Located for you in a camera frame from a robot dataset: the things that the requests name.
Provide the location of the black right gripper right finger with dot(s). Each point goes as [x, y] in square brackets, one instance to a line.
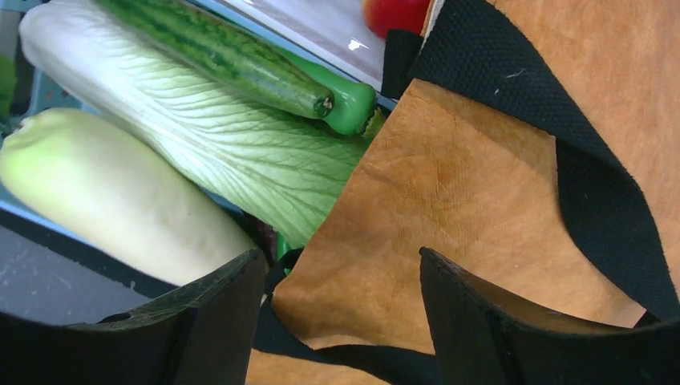
[485, 334]

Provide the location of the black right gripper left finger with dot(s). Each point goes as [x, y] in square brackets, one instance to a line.
[200, 333]

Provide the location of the green napa cabbage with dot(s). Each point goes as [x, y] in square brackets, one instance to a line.
[275, 166]

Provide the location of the brown Trader Joe's bag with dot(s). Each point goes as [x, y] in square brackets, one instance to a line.
[536, 146]

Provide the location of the white daikon radish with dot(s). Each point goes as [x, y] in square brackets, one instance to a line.
[113, 191]

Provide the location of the green chili pepper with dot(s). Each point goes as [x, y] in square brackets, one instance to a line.
[355, 111]

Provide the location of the green cucumber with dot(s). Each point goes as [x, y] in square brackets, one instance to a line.
[225, 53]

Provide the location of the red yellow apple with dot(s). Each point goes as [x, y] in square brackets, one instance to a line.
[380, 16]

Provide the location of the long green bean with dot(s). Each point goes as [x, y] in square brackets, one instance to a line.
[284, 264]

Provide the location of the blue perforated basket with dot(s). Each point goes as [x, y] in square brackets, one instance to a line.
[33, 93]

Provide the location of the white perforated basket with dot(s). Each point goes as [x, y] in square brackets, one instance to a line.
[331, 33]

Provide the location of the green leafy vegetable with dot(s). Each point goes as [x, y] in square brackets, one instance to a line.
[8, 83]

